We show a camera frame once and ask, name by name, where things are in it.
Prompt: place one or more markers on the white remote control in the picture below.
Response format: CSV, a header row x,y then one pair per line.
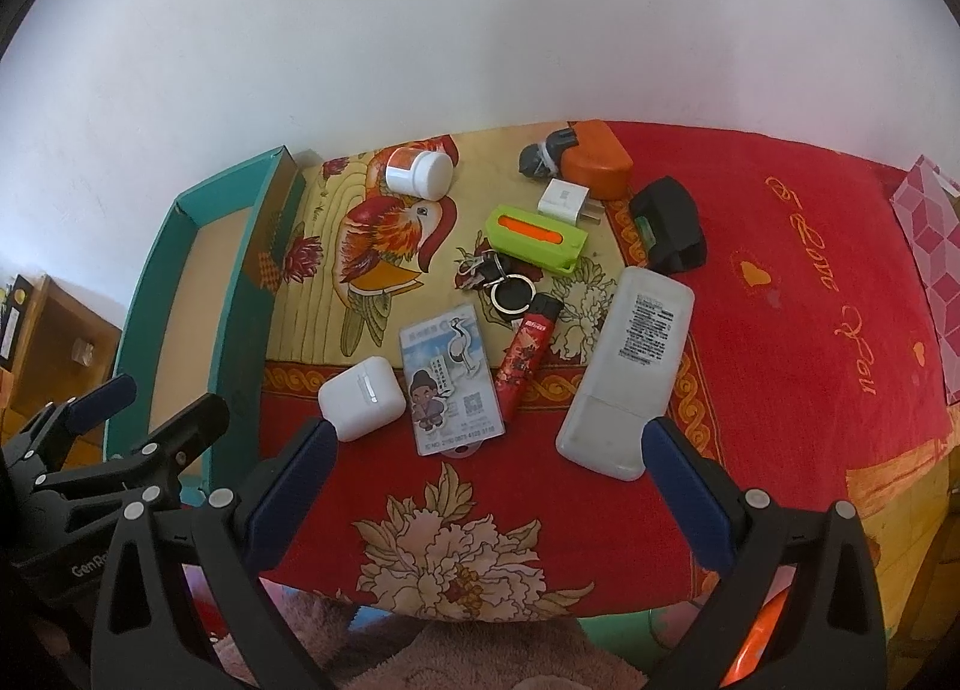
x,y
622,390

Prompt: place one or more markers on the small black grey gadget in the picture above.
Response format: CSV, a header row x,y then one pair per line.
x,y
540,157

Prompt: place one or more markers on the red lighter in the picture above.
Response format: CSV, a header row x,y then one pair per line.
x,y
525,360

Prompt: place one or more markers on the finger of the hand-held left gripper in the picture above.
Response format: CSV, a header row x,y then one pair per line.
x,y
105,401
187,431

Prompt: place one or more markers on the orange plastic object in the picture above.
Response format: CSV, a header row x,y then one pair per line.
x,y
750,645

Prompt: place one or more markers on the black yellow book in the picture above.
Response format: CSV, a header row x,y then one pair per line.
x,y
15,322

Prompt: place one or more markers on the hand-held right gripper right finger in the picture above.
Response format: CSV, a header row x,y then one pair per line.
x,y
682,487

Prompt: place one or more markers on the white earbuds case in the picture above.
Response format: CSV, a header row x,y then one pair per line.
x,y
360,397

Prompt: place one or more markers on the yellow orange bedsheet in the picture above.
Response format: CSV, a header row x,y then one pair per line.
x,y
900,510

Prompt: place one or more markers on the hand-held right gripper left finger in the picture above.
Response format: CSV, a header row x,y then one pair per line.
x,y
292,495

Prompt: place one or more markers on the wooden shelf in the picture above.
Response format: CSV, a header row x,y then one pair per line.
x,y
60,330

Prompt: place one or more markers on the lime green case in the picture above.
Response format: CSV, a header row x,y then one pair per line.
x,y
525,247

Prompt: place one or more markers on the white charger plug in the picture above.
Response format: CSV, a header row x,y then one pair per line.
x,y
562,199

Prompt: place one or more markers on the pink patterned bag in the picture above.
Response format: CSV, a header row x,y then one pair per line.
x,y
937,247

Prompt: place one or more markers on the white bottle with orange label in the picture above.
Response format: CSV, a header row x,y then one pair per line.
x,y
427,172

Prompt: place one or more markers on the card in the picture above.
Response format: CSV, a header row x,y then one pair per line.
x,y
450,390

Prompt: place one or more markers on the orange case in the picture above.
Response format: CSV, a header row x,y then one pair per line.
x,y
596,161

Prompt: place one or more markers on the black pouch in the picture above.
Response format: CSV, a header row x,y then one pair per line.
x,y
675,225

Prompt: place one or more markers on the teal cardboard box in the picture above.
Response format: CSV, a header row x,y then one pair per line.
x,y
150,285

